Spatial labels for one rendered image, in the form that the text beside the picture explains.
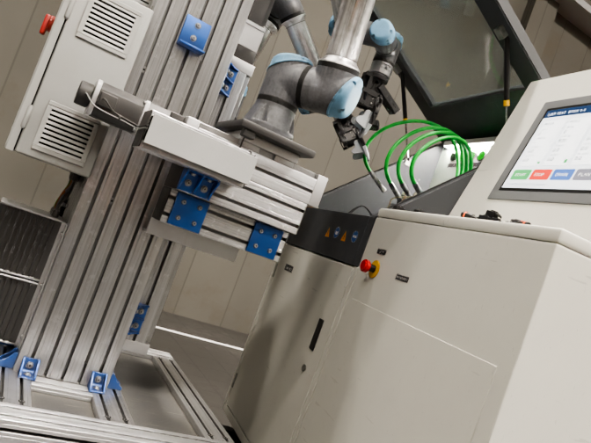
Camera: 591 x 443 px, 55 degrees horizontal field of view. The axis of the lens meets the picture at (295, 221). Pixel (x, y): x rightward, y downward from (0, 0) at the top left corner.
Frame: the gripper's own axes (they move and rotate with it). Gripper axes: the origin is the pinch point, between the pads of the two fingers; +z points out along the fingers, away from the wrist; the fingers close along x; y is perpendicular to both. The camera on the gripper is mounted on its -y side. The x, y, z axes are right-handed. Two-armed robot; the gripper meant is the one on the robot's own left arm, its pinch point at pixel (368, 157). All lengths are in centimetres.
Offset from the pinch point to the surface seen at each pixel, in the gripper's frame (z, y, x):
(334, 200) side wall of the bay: 3.7, 17.5, -18.8
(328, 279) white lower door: 45, 32, 22
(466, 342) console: 83, 12, 79
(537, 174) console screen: 48, -30, 53
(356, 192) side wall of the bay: 2.8, 7.4, -21.9
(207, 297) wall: -44, 124, -220
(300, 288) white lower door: 39, 43, 5
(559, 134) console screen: 40, -41, 53
